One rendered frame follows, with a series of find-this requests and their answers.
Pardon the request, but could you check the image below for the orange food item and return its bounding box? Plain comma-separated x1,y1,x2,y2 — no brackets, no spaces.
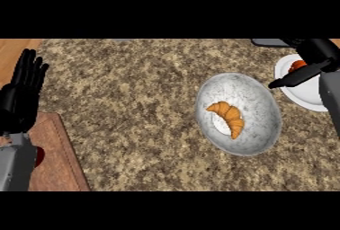
286,59,307,74

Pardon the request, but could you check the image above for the brown wooden cutting board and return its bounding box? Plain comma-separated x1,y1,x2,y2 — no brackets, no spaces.
0,111,91,192

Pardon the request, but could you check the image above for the grey marbled plate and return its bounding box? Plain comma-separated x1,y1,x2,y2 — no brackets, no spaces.
193,72,282,157

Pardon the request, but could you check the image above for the orange croissant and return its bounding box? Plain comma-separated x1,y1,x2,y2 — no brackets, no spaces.
203,101,245,140

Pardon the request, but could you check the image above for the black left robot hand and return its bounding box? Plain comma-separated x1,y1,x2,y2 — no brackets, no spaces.
0,48,50,137

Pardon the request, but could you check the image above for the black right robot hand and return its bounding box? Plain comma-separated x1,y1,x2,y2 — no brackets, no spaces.
267,38,340,90

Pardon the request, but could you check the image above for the red round item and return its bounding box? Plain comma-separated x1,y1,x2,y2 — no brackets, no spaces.
32,146,45,168

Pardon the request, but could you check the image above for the white bowl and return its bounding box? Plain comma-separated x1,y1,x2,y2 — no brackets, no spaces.
273,54,331,113

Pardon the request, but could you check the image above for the flat grey object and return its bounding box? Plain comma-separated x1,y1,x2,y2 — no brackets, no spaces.
249,38,294,49

